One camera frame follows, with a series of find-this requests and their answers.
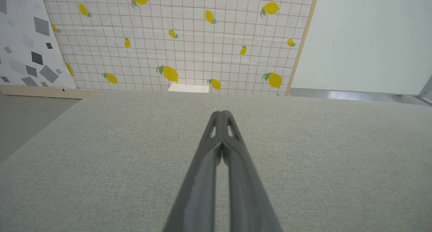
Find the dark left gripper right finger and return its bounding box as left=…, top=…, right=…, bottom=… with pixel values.
left=221, top=110, right=282, bottom=232

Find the beige wooden baseboard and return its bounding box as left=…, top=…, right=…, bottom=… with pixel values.
left=0, top=85, right=102, bottom=100

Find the lemon print grid panel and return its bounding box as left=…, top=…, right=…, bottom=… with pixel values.
left=40, top=0, right=316, bottom=97

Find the grey diamond pattern panel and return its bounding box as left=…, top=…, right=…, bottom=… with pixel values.
left=0, top=0, right=77, bottom=89

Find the white box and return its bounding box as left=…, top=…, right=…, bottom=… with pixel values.
left=168, top=84, right=210, bottom=93

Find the grey metal frame piece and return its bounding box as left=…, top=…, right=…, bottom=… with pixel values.
left=418, top=75, right=432, bottom=106

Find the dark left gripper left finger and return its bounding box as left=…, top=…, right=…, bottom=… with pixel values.
left=162, top=111, right=223, bottom=232

